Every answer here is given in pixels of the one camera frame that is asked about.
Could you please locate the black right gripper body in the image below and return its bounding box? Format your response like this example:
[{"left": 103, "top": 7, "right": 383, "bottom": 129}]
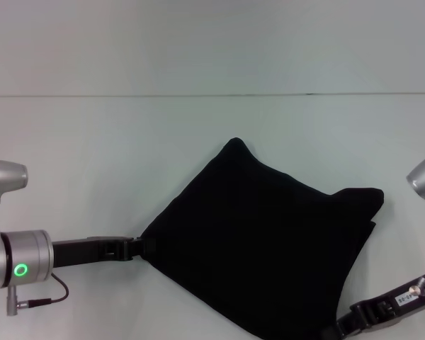
[{"left": 353, "top": 268, "right": 425, "bottom": 331}]

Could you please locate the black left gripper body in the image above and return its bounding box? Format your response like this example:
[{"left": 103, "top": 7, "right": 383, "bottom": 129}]
[{"left": 51, "top": 236, "right": 136, "bottom": 269}]

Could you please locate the black t-shirt with FREE print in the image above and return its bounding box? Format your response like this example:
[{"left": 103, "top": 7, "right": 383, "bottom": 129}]
[{"left": 140, "top": 137, "right": 385, "bottom": 340}]

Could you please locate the small silver connector stub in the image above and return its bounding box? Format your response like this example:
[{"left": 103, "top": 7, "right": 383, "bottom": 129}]
[{"left": 409, "top": 278, "right": 425, "bottom": 299}]

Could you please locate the grey cable with metal plug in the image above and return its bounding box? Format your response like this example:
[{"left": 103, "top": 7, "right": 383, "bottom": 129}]
[{"left": 6, "top": 274, "right": 70, "bottom": 317}]

